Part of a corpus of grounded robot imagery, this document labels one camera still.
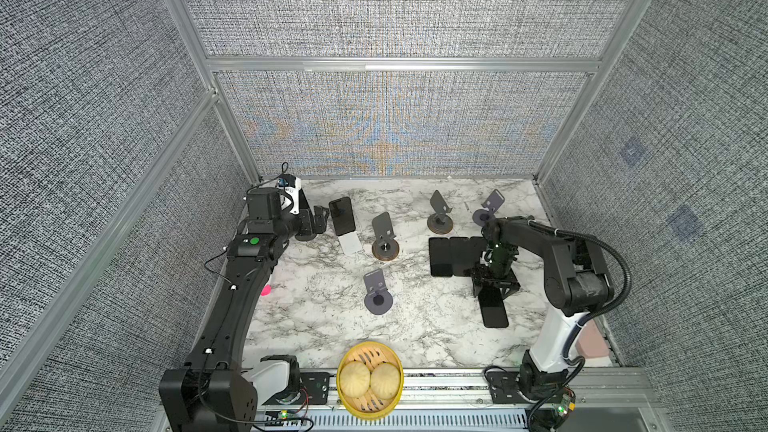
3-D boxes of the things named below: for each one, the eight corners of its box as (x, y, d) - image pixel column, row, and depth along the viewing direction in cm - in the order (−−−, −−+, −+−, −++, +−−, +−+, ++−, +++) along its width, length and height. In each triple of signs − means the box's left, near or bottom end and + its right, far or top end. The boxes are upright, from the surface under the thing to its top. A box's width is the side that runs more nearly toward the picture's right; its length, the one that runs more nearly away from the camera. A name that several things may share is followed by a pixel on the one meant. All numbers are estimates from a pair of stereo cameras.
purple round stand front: (369, 319, 86) (368, 304, 77) (360, 292, 92) (358, 275, 83) (391, 311, 88) (392, 295, 79) (381, 285, 93) (381, 267, 84)
